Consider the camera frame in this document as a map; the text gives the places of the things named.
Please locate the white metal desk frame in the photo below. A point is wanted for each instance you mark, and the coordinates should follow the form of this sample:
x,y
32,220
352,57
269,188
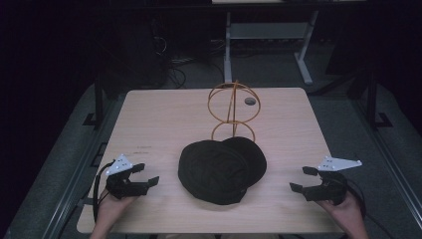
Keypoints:
x,y
265,30

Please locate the black cap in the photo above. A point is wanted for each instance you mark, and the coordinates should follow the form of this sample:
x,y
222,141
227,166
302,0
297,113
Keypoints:
x,y
215,172

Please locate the person's right hand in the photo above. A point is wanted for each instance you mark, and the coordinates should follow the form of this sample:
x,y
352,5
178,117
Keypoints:
x,y
348,214

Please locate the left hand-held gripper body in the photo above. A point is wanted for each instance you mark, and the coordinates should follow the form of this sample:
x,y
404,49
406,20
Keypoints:
x,y
121,189

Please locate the dark round table grommet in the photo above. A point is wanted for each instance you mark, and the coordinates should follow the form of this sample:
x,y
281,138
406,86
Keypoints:
x,y
250,101

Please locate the person's left hand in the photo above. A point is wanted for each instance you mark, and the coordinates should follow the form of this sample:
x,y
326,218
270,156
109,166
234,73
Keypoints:
x,y
111,210

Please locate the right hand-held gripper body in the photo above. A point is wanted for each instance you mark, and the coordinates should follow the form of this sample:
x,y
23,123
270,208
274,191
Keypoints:
x,y
330,191

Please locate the black metal stand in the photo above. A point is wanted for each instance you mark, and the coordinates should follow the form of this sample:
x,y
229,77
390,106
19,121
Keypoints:
x,y
372,99
98,99

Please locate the grey metal frame rail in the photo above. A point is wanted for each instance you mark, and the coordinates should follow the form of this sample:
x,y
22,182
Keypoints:
x,y
78,172
388,159

